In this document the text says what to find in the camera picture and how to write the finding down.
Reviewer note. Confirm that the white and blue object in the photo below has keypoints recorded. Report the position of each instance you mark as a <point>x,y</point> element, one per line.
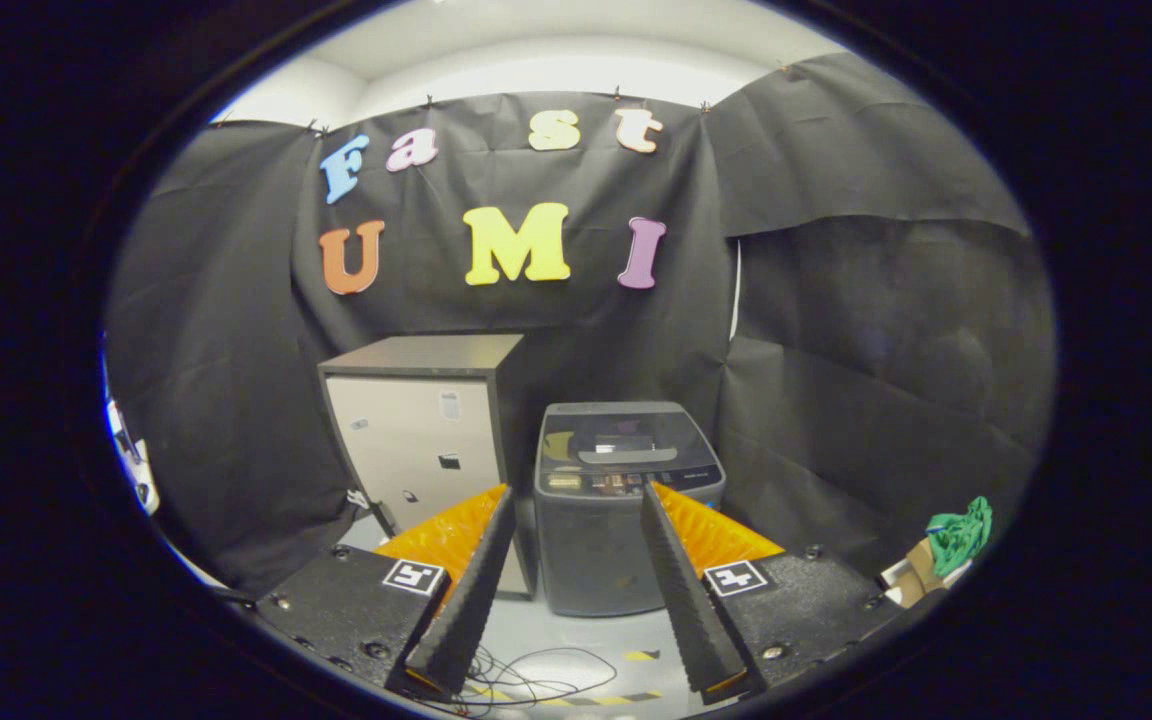
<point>131,455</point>

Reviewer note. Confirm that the grey washing machine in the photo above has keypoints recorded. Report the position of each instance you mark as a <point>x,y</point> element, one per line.
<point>596,550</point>

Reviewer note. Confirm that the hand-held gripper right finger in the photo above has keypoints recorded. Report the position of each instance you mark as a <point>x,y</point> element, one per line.
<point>691,610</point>

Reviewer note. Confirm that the cardboard box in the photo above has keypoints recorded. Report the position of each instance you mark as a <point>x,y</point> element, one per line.
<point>921,575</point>

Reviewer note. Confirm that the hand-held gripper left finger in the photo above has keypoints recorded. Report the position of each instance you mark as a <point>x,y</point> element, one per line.
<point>466,610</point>

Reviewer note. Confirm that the green cloth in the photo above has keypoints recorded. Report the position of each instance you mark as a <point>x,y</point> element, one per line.
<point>961,535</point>

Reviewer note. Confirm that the grey cabinet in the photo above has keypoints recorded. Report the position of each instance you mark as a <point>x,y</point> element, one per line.
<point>406,430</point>

